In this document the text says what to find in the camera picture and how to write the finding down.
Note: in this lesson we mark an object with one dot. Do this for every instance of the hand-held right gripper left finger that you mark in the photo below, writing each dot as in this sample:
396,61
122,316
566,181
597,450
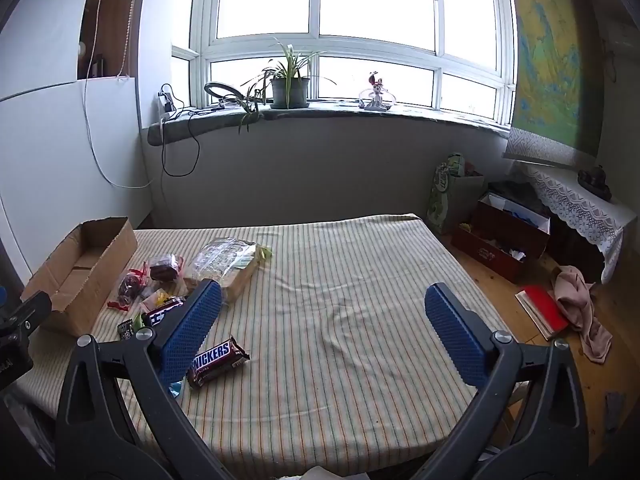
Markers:
192,332

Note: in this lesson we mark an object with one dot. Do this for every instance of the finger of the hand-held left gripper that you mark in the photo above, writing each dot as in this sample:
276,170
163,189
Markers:
32,310

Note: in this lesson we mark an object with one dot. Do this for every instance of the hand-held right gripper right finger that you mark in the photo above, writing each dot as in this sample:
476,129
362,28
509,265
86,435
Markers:
455,335

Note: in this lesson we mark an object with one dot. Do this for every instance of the dark brown chocolate bar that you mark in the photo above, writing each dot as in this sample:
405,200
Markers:
162,312

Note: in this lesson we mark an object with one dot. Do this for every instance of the yellow candy packet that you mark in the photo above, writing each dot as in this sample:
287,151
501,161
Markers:
162,299

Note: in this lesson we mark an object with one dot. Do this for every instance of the green candy packet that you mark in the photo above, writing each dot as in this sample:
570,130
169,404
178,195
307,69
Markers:
139,321

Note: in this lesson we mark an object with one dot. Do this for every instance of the clear date packet red ends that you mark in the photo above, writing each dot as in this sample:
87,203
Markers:
130,285
165,270

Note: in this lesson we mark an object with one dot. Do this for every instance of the brown cardboard box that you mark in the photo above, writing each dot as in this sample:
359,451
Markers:
100,285

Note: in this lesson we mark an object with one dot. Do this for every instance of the bagged sliced bread loaf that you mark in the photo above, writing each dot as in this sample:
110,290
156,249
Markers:
235,260

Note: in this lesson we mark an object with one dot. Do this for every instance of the red cardboard box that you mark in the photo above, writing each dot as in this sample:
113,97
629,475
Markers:
490,255

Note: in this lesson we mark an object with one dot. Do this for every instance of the red book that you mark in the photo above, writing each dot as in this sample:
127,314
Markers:
542,307

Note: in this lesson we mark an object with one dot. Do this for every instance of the pink cloth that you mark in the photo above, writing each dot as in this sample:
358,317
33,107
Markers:
575,295

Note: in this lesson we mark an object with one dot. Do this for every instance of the green paper bag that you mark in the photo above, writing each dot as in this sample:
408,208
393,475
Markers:
442,195

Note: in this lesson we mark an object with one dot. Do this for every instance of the white lace cloth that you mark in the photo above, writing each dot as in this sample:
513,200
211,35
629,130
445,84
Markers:
575,205

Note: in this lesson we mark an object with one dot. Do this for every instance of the dark ornament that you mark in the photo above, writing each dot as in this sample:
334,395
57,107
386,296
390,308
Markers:
595,180

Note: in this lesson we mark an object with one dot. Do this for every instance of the black headphones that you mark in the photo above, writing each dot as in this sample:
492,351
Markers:
206,90

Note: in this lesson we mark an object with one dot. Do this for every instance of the small white figurine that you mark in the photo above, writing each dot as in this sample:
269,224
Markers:
375,95

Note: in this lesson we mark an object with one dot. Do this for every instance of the potted spider plant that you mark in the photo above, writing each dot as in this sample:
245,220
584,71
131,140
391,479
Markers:
289,92

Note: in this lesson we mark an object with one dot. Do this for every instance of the dark stone window sill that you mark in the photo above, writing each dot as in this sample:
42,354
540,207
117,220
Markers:
325,110

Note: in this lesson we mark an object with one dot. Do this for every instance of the white framed window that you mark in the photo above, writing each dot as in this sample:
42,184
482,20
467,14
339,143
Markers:
320,46

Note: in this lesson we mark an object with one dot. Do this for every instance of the yellow blue wall poster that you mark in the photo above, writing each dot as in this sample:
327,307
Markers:
545,60

